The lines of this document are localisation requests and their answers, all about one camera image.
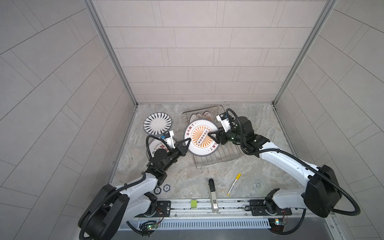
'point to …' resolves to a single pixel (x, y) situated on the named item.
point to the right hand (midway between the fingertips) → (211, 133)
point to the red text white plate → (207, 115)
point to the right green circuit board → (279, 222)
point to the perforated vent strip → (207, 224)
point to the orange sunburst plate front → (193, 117)
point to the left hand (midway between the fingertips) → (194, 139)
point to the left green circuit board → (152, 226)
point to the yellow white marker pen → (237, 177)
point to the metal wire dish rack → (224, 153)
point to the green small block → (193, 203)
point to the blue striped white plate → (157, 123)
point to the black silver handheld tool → (213, 196)
